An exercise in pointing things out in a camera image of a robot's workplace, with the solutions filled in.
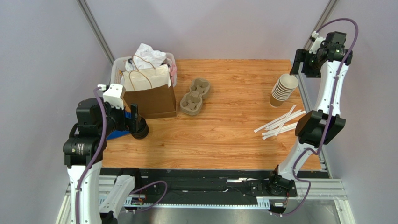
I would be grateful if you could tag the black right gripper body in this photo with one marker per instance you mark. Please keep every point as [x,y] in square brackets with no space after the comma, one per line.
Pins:
[300,62]

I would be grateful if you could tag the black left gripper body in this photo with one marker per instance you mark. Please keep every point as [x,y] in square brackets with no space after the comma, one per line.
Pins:
[118,115]

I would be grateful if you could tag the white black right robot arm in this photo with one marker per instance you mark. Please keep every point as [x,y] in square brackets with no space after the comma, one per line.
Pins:
[329,60]

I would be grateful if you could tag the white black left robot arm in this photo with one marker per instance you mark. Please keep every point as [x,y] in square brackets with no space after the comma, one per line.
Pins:
[83,155]

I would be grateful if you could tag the blue folded cloth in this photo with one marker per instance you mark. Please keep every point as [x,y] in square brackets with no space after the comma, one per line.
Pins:
[117,134]

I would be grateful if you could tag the brown paper bag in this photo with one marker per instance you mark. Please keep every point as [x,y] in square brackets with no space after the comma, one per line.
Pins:
[151,90]

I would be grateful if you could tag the stack of paper cups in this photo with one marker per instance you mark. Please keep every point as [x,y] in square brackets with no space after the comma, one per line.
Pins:
[282,89]

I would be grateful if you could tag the white wrapped straw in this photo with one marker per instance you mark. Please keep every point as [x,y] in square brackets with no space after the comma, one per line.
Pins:
[286,128]
[279,120]
[284,120]

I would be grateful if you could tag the white plastic basket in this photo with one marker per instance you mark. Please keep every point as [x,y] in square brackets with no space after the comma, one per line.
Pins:
[118,74]

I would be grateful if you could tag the crumpled white paper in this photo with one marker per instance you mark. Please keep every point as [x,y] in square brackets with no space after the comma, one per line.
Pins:
[145,57]

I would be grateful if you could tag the cardboard cup carrier tray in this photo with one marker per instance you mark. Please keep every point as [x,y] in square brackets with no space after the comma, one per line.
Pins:
[192,101]

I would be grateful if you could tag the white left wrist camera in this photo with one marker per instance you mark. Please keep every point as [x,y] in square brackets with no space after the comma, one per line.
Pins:
[113,95]

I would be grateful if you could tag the aluminium frame rail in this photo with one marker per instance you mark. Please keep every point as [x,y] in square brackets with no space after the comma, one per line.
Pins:
[322,191]

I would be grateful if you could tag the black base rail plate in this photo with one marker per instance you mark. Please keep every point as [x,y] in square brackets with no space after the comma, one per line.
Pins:
[205,187]

